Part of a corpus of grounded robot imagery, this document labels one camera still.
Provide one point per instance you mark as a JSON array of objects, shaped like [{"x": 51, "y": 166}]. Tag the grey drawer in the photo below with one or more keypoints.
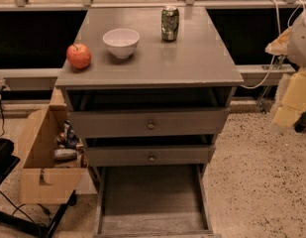
[
  {"x": 147, "y": 156},
  {"x": 148, "y": 123},
  {"x": 152, "y": 202}
]

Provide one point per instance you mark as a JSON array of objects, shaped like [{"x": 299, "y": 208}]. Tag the cardboard box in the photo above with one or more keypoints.
[{"x": 41, "y": 180}]

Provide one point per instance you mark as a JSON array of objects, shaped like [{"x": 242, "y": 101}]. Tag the grey metal railing frame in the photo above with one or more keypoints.
[{"x": 27, "y": 76}]

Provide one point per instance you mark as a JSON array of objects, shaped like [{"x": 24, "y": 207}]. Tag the dark snack bag in box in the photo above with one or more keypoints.
[{"x": 67, "y": 137}]

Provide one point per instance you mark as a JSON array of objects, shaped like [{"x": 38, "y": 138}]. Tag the red apple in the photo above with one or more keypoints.
[{"x": 79, "y": 56}]

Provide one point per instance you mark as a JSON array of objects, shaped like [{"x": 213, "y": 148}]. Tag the grey top drawer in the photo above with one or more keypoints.
[{"x": 148, "y": 123}]

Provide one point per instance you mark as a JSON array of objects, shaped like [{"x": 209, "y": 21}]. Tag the grey wooden drawer cabinet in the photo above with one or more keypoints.
[{"x": 144, "y": 101}]

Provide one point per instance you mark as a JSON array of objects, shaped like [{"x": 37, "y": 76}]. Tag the grey bottom drawer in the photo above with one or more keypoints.
[{"x": 152, "y": 202}]

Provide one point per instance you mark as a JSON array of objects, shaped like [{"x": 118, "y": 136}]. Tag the grey middle drawer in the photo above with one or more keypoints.
[{"x": 147, "y": 156}]

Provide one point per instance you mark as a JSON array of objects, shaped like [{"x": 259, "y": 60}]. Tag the green soda can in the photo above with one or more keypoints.
[{"x": 169, "y": 23}]

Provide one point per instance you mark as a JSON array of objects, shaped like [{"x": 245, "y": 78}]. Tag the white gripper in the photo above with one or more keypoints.
[{"x": 301, "y": 45}]

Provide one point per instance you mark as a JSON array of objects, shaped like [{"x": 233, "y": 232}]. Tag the silver can in box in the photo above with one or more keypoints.
[{"x": 64, "y": 154}]

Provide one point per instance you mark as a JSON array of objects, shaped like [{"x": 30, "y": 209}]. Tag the white ceramic bowl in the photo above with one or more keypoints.
[{"x": 121, "y": 43}]

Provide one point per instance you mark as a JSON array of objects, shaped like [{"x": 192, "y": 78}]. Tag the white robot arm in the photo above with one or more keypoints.
[{"x": 297, "y": 41}]

